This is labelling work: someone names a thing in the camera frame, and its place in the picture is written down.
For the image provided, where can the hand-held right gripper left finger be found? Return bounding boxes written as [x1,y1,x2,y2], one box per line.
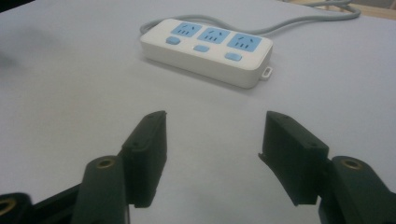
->
[70,110,168,224]

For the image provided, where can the white power strip blue sockets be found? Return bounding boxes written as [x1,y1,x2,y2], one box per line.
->
[139,18,275,90]

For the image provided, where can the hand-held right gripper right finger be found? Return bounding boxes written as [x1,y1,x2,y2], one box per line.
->
[258,110,396,224]

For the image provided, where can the grey power strip cable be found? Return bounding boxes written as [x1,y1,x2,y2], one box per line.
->
[139,0,362,37]

